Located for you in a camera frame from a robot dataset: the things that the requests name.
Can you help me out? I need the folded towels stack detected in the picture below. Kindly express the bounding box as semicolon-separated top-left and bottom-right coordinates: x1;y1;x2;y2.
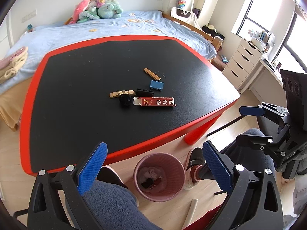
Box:
1;46;28;84

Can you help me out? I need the white wooden bar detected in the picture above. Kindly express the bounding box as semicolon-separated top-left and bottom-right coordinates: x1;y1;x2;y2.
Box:
182;199;198;229

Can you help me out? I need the pink trash bin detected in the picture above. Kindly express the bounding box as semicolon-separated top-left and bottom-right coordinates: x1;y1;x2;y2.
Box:
133;153;185;202

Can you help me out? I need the tan wooden clip piece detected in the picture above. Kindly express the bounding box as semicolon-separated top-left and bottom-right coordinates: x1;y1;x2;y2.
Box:
109;90;136;98

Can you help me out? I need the white desk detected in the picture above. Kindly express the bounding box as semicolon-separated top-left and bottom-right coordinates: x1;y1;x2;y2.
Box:
249;59;287;107

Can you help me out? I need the red snack box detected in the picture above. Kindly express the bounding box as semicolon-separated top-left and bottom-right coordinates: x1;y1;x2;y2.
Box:
133;97;176;107

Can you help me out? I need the red black table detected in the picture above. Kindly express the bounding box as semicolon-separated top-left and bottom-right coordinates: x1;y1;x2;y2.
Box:
20;35;239;175

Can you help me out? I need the pink plush toy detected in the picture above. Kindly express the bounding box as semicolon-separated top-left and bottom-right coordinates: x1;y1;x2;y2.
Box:
67;0;91;24

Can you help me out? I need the wooden stick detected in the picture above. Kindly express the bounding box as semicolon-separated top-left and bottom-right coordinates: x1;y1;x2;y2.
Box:
144;68;161;81

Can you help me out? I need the bed with blue sheet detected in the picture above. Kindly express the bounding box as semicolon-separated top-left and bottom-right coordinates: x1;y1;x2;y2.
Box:
1;10;216;129

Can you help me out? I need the white tote bag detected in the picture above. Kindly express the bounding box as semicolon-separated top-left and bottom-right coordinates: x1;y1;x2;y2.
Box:
170;7;196;24

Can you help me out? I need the black plastic bracket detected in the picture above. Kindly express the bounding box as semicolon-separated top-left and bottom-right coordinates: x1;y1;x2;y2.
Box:
135;88;154;98

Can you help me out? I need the white drawer cabinet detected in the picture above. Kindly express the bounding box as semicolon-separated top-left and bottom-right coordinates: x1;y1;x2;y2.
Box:
222;39;263;90

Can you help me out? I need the black and white shoe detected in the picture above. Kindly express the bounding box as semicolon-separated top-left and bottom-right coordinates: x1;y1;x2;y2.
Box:
184;146;205;191

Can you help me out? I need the blue plastic block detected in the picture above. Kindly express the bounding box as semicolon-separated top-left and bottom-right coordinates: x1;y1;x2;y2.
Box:
149;80;164;91

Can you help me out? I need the striped green plush toy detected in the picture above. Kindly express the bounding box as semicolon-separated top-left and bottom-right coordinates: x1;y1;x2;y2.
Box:
78;6;100;23

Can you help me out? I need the blue trouser leg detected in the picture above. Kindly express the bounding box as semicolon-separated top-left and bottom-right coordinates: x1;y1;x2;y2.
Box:
83;180;160;229

